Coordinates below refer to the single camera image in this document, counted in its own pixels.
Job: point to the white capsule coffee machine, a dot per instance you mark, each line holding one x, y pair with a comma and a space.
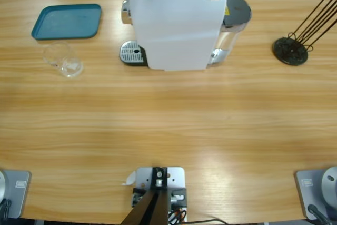
173, 30

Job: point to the clear drinking glass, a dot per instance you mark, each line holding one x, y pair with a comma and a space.
70, 67

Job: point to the white paper tag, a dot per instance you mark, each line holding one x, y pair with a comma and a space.
129, 178

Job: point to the clear water tank dark lid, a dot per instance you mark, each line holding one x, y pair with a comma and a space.
237, 9

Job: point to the black capsule holder with rods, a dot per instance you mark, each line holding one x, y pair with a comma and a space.
285, 52

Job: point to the teal plastic tray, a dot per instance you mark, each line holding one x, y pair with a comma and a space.
65, 22

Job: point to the white camera mount dark post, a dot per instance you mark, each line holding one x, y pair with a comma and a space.
175, 180

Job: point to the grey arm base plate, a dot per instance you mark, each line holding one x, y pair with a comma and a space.
313, 190
18, 196

